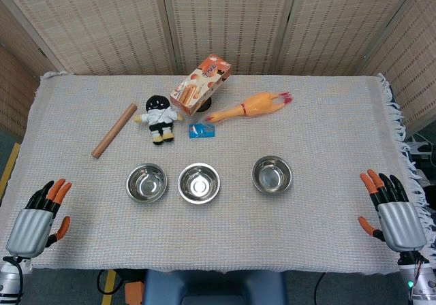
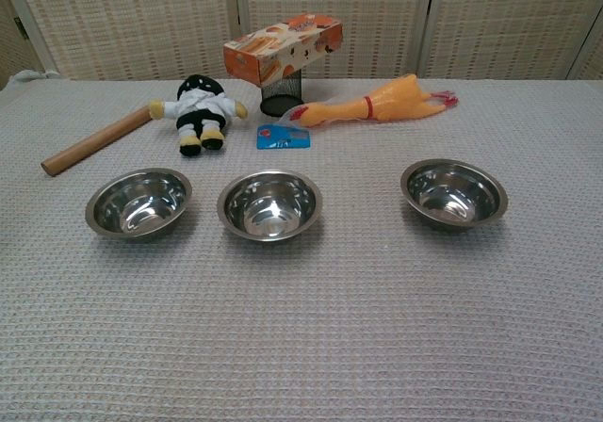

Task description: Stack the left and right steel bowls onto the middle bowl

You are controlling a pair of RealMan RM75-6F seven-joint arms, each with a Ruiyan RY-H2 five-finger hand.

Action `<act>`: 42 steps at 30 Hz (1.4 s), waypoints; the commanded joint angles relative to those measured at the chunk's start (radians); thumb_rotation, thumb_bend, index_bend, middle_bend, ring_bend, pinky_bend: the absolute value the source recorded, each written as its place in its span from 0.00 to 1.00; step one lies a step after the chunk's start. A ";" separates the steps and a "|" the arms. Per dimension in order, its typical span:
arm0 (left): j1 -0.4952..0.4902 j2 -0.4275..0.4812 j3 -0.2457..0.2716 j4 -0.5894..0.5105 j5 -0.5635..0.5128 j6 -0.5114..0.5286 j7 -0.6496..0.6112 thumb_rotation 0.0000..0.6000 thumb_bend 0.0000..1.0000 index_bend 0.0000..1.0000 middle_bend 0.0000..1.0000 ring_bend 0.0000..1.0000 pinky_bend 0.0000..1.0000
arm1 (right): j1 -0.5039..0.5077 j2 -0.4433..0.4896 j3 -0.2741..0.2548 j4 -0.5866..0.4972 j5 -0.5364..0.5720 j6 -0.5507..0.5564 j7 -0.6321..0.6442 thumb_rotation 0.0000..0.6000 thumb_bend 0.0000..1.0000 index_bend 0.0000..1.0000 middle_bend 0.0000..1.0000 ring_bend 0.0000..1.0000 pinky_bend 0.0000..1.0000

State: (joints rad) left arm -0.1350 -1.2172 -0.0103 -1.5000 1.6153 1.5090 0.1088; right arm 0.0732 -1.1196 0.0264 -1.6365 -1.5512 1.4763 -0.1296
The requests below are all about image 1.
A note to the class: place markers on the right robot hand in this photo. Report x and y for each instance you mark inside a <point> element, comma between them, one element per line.
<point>402,223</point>

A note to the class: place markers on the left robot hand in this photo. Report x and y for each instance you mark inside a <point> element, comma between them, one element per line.
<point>30,230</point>

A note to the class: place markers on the small stainless steel bowl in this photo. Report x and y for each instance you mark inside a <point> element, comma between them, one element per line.
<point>199,183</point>
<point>146,182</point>
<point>272,174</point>

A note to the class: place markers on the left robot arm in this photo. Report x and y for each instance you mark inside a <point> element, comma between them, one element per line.
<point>10,279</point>

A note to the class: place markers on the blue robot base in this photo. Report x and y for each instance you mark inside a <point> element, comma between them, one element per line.
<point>214,288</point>

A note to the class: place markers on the white equipment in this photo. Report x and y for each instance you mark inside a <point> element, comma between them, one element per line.
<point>420,150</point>

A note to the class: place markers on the white woven tablecloth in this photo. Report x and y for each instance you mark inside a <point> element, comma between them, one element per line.
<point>306,216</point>

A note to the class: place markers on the orange block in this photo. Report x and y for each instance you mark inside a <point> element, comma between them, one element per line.
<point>133,293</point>

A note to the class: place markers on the wooden rolling pin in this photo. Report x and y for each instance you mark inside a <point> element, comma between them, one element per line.
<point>114,130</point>

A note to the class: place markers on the woven folding screen panel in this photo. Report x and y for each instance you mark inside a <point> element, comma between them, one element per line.
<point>95,22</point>
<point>231,15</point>
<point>408,63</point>
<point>340,22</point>
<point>13,90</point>

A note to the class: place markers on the plush doll black head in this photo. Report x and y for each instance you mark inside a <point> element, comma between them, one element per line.
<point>159,117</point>

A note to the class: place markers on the yellow rubber chicken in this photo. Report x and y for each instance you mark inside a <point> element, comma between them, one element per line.
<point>252,106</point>

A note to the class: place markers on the blue snack packet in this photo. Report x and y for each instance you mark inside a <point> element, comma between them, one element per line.
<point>202,130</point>

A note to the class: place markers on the black round stand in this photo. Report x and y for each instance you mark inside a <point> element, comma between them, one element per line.
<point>205,107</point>

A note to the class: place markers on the orange snack box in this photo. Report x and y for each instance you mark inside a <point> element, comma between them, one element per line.
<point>201,85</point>

